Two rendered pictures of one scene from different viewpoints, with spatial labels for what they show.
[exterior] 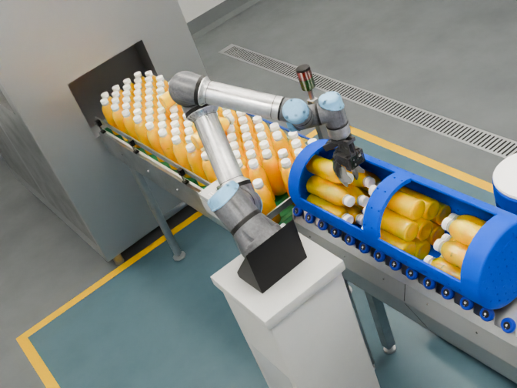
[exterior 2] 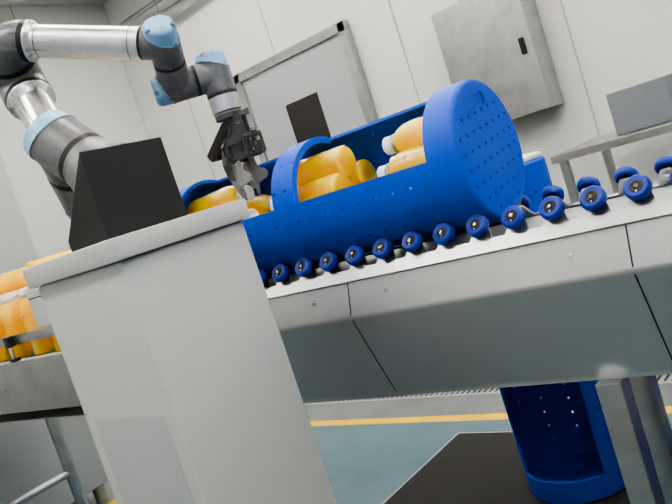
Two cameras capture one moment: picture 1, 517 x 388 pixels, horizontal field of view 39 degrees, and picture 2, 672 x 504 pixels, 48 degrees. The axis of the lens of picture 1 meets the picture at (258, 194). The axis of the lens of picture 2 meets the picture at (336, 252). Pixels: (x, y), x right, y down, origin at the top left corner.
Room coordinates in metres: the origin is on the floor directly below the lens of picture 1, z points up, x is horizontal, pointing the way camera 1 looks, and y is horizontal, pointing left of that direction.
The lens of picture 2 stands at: (0.29, 0.34, 1.12)
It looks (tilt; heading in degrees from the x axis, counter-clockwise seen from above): 5 degrees down; 334
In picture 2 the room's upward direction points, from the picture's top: 18 degrees counter-clockwise
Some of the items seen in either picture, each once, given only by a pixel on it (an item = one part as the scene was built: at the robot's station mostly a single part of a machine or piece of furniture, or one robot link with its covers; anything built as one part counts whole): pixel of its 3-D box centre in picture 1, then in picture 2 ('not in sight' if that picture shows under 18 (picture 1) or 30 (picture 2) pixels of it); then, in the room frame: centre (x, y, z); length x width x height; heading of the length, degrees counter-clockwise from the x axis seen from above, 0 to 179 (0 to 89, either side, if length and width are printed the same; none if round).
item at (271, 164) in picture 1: (274, 172); not in sight; (2.50, -0.09, 1.00); 0.07 x 0.07 x 0.19
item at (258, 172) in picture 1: (260, 182); not in sight; (2.47, -0.03, 1.00); 0.07 x 0.07 x 0.19
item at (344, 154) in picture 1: (345, 149); (238, 136); (2.02, -0.33, 1.30); 0.09 x 0.08 x 0.12; 25
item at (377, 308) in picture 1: (375, 303); not in sight; (2.26, -0.30, 0.31); 0.06 x 0.06 x 0.63; 25
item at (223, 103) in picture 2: (339, 129); (226, 105); (2.02, -0.33, 1.38); 0.08 x 0.08 x 0.05
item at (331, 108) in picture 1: (331, 110); (214, 75); (2.02, -0.32, 1.46); 0.09 x 0.08 x 0.11; 75
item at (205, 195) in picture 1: (225, 203); (67, 298); (2.35, 0.14, 1.05); 0.20 x 0.10 x 0.10; 25
